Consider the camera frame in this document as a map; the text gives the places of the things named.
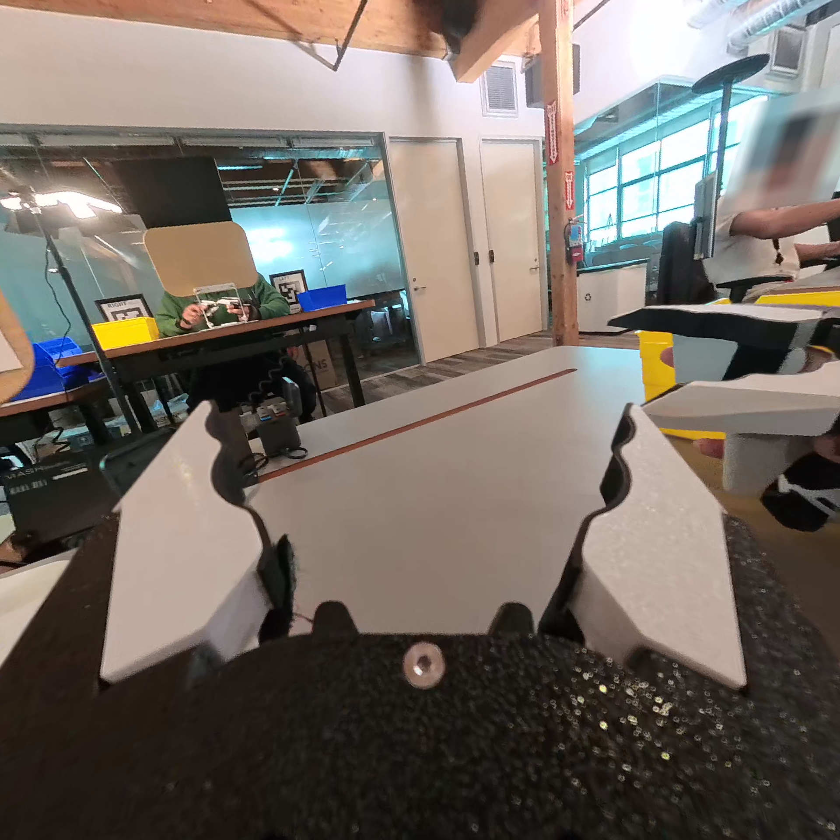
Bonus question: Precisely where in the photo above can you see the wooden column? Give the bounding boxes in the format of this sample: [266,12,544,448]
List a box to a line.
[537,0,583,349]

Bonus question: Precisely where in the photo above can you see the dark wood desk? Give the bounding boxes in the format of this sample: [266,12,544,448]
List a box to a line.
[58,298,377,434]

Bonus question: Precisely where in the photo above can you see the white door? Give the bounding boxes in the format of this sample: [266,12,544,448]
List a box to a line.
[479,136,549,343]
[387,136,487,365]

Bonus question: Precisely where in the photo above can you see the white recycling cabinet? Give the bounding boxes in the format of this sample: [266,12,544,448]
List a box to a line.
[577,262,651,334]

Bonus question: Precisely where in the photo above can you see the studio light on stand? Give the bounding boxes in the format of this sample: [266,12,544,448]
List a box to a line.
[0,187,145,437]

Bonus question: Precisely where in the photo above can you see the rounded wooden board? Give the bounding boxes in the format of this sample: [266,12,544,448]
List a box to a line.
[0,289,35,406]

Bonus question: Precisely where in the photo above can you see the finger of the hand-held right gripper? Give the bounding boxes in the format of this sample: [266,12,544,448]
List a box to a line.
[642,376,840,497]
[607,303,840,383]

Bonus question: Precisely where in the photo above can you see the black equipment case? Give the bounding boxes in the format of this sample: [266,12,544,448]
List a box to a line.
[0,451,122,547]

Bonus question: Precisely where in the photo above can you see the black wall speaker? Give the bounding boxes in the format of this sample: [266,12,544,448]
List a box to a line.
[525,45,581,109]

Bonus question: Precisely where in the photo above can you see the black power station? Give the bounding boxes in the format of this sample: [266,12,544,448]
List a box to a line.
[252,376,307,462]

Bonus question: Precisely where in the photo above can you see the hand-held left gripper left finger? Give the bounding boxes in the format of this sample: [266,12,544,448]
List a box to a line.
[100,400,296,685]

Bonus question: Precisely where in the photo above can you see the cardboard box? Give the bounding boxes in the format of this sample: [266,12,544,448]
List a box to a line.
[297,340,341,392]

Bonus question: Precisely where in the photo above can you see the black high back chair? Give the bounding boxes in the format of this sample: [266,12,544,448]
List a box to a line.
[656,222,716,306]

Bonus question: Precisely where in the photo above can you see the person's right hand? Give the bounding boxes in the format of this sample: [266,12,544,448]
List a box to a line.
[659,346,840,466]

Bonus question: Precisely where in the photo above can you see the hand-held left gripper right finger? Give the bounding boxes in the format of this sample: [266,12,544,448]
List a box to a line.
[537,403,749,690]

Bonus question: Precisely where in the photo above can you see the yellow plastic bin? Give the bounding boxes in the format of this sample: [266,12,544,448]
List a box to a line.
[635,292,840,442]
[91,316,160,350]

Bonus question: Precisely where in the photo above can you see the black floor lamp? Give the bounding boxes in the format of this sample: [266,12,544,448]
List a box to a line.
[691,54,770,191]

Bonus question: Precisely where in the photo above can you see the white wall vent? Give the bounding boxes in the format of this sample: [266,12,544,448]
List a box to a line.
[768,26,809,76]
[481,61,521,119]

